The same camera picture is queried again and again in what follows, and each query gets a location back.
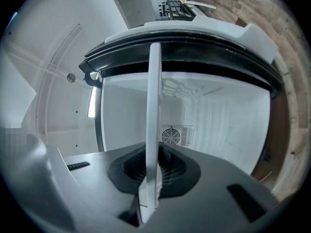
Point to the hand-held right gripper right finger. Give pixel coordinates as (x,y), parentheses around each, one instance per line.
(179,173)

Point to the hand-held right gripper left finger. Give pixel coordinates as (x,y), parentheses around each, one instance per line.
(131,171)

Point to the white wire fridge shelf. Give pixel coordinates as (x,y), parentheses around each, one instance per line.
(153,105)

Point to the white open-front cabinet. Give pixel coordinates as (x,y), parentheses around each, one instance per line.
(218,130)

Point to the ceiling light panel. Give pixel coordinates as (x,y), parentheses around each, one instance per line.
(91,103)

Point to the dark ceiling dome sensor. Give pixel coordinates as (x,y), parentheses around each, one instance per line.
(71,78)

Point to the white ceiling conduit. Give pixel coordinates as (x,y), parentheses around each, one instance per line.
(43,68)

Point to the white pegboard with black items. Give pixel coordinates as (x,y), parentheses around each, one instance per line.
(160,6)

